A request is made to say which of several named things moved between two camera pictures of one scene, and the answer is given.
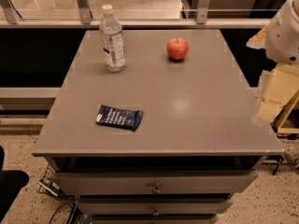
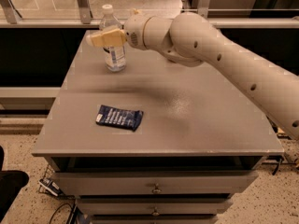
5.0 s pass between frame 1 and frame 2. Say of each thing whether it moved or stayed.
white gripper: moved
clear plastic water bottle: stayed
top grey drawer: stayed
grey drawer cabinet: stayed
